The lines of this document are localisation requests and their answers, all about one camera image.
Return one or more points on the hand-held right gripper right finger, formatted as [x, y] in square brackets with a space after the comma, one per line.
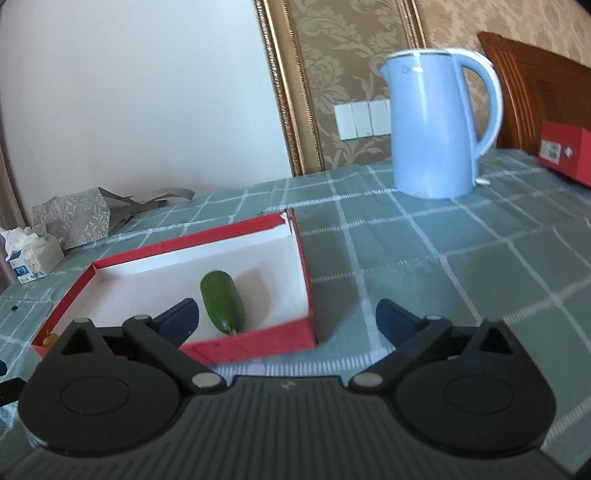
[392, 319]

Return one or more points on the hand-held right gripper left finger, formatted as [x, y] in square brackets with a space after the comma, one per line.
[179, 319]

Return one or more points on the green cucumber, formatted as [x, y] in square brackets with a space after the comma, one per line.
[219, 295]

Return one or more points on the red cardboard tray white inside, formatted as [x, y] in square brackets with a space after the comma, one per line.
[258, 342]

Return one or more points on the small orange fruit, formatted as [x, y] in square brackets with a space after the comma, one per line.
[49, 339]

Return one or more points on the white tissue pack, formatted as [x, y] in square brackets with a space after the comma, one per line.
[37, 258]

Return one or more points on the grey patterned paper bag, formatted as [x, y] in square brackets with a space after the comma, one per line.
[74, 217]

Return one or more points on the beige patterned curtain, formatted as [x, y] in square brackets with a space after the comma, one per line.
[7, 194]

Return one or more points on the light blue electric kettle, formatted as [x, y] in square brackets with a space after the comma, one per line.
[425, 138]

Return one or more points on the red cardboard box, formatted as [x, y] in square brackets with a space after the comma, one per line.
[577, 152]

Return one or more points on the brown wooden headboard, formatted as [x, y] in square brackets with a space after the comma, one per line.
[531, 83]

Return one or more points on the white wall switch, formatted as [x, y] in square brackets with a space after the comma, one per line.
[343, 122]
[360, 119]
[379, 117]

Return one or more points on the gold ornate wall frame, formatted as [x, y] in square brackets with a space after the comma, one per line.
[286, 92]

